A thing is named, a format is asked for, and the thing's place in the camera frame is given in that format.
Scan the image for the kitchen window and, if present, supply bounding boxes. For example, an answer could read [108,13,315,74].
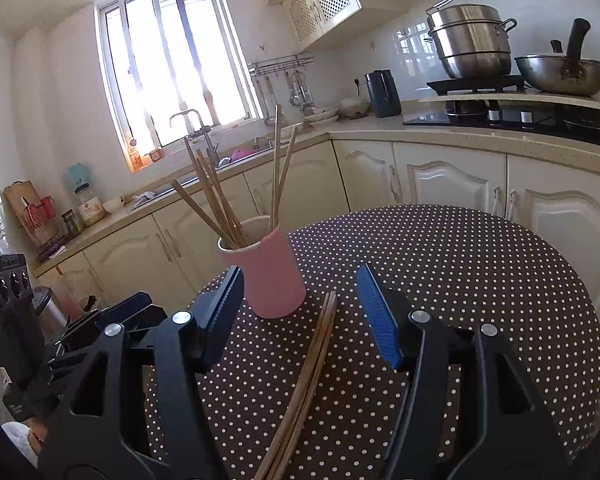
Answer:
[95,0,266,176]

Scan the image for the dark electric kettle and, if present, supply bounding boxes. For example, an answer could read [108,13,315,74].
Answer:
[364,69,402,118]

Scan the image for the chrome sink faucet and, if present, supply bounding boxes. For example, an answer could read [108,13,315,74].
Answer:
[169,108,221,167]

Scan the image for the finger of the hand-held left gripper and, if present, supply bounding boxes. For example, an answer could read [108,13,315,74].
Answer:
[64,291,154,344]
[124,305,175,335]

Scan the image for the glass jar yellow label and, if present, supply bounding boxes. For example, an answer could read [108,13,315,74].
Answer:
[75,185,107,228]

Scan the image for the beige stone countertop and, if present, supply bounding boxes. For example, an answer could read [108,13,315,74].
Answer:
[30,100,600,278]

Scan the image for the metal utensil rail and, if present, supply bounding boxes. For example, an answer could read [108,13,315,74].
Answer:
[247,52,316,78]

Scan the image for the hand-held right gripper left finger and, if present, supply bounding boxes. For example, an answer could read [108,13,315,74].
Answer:
[37,265,246,480]

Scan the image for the white plate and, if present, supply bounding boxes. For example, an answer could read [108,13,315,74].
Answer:
[302,109,341,126]

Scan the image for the stainless steel steamer pot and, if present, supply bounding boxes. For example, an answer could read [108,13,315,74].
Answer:
[425,0,518,81]

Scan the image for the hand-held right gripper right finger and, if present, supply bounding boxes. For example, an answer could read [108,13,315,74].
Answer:
[355,264,563,480]

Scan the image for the pink chopstick holder cup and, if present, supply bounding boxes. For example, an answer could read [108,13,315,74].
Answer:
[217,215,307,320]

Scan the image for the small dark jar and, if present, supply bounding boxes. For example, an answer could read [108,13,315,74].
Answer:
[61,209,83,238]

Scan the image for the cream kitchen base cabinets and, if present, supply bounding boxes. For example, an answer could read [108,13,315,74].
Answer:
[32,137,600,341]

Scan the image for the person's white clothing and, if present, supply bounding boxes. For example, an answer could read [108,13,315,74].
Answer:
[0,420,46,468]

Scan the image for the brown polka dot tablecloth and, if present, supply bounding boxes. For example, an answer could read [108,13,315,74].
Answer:
[142,204,600,480]

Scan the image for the wooden cutting board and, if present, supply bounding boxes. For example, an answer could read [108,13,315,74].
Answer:
[3,180,46,246]

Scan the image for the black glass gas stove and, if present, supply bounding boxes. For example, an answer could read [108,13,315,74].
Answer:
[402,75,600,148]

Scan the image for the steel wok black handle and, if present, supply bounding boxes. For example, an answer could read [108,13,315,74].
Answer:
[514,17,600,97]

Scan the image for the teal container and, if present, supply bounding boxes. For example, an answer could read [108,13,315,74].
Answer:
[69,162,92,193]

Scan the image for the red wire rack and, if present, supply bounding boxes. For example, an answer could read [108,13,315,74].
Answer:
[22,197,58,231]

